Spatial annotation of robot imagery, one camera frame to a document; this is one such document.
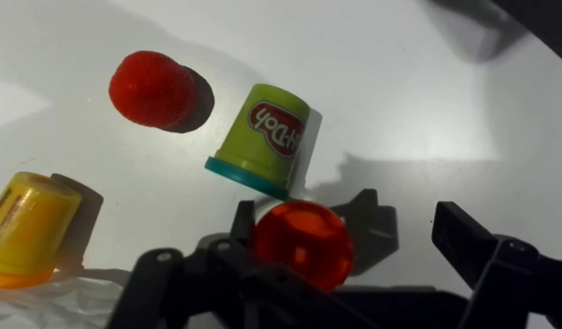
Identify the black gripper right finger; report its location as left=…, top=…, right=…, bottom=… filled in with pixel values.
left=431, top=200, right=562, bottom=329

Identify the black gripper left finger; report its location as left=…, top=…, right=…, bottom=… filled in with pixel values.
left=106, top=200, right=380, bottom=329

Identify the green can teal lid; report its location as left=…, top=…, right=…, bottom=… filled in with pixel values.
left=205, top=83, right=325, bottom=202

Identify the yellow can barcode orange lid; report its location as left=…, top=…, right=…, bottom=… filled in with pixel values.
left=0, top=170, right=86, bottom=289

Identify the red cap white base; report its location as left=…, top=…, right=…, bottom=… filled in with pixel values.
left=108, top=50, right=201, bottom=132

